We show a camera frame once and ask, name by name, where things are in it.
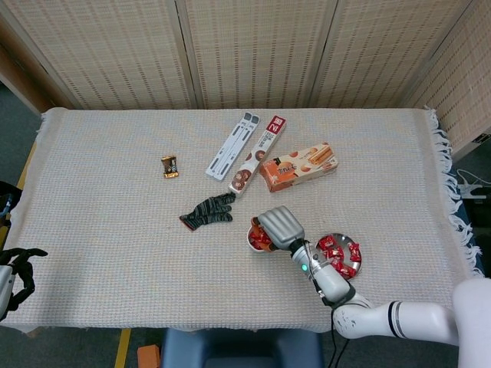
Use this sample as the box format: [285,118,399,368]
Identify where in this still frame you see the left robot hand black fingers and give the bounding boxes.
[0,248,49,322]

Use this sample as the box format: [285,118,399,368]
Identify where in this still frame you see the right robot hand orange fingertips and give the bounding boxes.
[249,205,307,253]

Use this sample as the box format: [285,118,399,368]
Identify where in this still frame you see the white paper cup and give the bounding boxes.
[245,223,275,254]

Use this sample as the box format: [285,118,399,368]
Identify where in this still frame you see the metal bowl of red candies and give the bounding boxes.
[314,232,364,283]

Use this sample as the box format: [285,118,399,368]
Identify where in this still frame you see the orange wafer roll box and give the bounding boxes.
[259,141,340,193]

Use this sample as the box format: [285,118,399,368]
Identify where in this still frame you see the black grey knit glove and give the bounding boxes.
[178,193,237,232]

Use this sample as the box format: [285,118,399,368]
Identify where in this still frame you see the long white cookie box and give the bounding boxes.
[228,114,288,199]

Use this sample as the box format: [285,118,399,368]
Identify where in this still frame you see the person in dark clothes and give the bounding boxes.
[0,182,19,229]

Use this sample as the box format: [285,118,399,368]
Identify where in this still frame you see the white grey folding stand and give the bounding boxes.
[204,111,261,182]

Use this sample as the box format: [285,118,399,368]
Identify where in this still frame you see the beige woven tablecloth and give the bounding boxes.
[2,106,491,335]

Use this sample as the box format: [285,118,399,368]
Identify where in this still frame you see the blue padded seat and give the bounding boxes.
[160,328,324,368]

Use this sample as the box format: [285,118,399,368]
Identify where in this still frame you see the brown gold snack packet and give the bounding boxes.
[160,155,181,180]

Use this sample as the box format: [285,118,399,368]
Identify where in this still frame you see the orange block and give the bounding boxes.
[137,344,161,368]

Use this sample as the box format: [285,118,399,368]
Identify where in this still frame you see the bamboo folding screen panel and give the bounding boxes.
[0,0,200,112]
[0,15,80,116]
[308,0,476,110]
[174,0,341,110]
[400,0,491,162]

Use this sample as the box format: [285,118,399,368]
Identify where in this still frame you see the black floor cable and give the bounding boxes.
[328,333,354,368]

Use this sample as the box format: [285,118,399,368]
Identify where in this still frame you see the white plastic bracket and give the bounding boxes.
[456,168,491,200]

